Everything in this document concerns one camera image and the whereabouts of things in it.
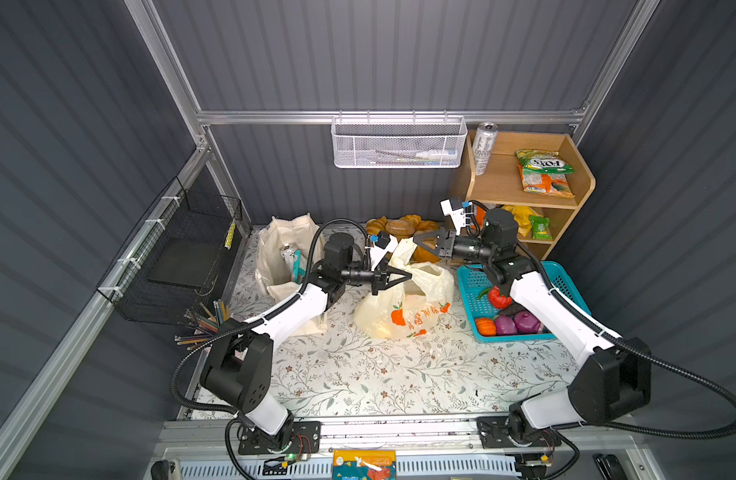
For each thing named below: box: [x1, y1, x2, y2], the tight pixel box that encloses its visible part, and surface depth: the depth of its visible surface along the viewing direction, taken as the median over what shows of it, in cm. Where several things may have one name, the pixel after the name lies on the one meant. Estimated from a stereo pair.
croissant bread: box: [366, 216, 387, 236], surface depth 118 cm
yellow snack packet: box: [502, 205, 543, 237], surface depth 98 cm
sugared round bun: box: [386, 219, 416, 238], surface depth 113 cm
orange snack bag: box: [518, 155, 575, 199], surface depth 87 cm
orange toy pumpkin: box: [475, 314, 500, 337], surface depth 88 cm
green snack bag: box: [514, 149, 575, 175], surface depth 88 cm
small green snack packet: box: [529, 215, 553, 240], surface depth 96 cm
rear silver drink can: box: [473, 121, 499, 176], surface depth 84 cm
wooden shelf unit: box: [465, 131, 595, 261], surface depth 90 cm
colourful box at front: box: [332, 450, 397, 480], surface depth 71 cm
